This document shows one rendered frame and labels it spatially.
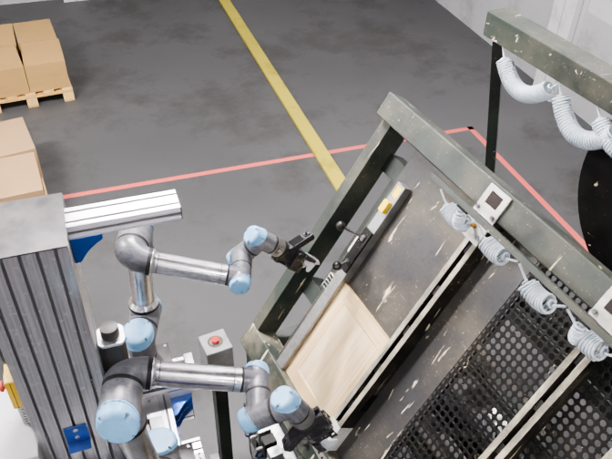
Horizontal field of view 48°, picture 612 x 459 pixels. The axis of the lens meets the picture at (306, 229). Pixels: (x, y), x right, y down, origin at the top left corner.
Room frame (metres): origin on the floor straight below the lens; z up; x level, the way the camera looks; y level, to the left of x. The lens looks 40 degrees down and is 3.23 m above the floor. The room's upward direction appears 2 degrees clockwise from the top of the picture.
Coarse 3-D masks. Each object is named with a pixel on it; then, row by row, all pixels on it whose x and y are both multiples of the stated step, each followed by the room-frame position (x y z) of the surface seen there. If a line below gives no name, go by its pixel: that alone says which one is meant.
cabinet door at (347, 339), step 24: (336, 312) 1.92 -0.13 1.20; (360, 312) 1.86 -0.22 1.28; (312, 336) 1.91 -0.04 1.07; (336, 336) 1.85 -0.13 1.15; (360, 336) 1.78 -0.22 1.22; (384, 336) 1.72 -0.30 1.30; (312, 360) 1.83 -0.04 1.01; (336, 360) 1.77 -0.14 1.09; (360, 360) 1.71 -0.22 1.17; (312, 384) 1.75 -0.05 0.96; (336, 384) 1.69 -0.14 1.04; (336, 408) 1.61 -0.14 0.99
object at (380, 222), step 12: (408, 192) 2.12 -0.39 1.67; (396, 204) 2.09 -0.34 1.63; (384, 216) 2.08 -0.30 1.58; (372, 228) 2.07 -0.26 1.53; (384, 228) 2.07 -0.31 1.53; (372, 240) 2.05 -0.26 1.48; (360, 264) 2.03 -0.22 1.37; (336, 276) 2.02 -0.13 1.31; (348, 276) 2.01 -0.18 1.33; (336, 288) 1.98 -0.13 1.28; (324, 300) 1.98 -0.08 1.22; (312, 312) 1.97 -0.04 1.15; (312, 324) 1.94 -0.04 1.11; (300, 336) 1.93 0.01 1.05; (288, 348) 1.92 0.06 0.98; (288, 360) 1.89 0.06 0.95
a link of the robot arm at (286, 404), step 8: (280, 392) 1.20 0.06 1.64; (288, 392) 1.19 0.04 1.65; (296, 392) 1.22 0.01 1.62; (272, 400) 1.18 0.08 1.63; (280, 400) 1.17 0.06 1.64; (288, 400) 1.17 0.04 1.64; (296, 400) 1.18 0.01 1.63; (272, 408) 1.17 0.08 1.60; (280, 408) 1.15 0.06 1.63; (288, 408) 1.15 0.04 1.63; (296, 408) 1.16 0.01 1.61; (304, 408) 1.19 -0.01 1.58; (280, 416) 1.15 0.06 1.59; (288, 416) 1.15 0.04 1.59; (296, 416) 1.16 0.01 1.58; (304, 416) 1.17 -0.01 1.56
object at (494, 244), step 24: (480, 216) 1.62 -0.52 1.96; (504, 240) 1.51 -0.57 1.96; (504, 264) 1.52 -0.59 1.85; (528, 264) 1.41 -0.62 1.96; (528, 288) 1.40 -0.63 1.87; (552, 288) 1.32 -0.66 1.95; (576, 312) 1.24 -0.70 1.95; (576, 336) 1.22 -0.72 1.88; (600, 336) 1.16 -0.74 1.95; (600, 360) 1.17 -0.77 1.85
